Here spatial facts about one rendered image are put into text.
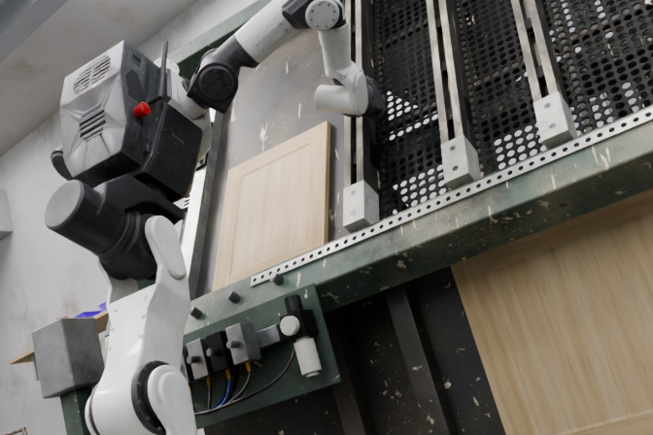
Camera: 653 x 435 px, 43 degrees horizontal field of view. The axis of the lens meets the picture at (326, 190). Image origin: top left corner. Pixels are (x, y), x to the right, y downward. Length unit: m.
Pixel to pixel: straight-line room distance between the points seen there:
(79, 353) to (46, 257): 6.12
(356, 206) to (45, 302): 6.53
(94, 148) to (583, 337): 1.17
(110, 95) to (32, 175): 6.73
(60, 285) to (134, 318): 6.42
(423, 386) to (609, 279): 0.51
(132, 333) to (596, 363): 1.02
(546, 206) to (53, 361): 1.28
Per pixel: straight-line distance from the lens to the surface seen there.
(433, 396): 2.09
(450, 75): 2.15
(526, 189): 1.81
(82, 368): 2.25
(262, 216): 2.34
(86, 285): 7.83
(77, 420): 2.26
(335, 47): 1.96
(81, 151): 1.92
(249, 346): 1.99
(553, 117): 1.88
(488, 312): 2.07
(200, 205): 2.54
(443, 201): 1.90
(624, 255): 1.99
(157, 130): 1.89
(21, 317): 8.71
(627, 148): 1.78
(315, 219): 2.18
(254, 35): 1.91
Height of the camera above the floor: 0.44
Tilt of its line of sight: 16 degrees up
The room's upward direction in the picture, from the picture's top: 16 degrees counter-clockwise
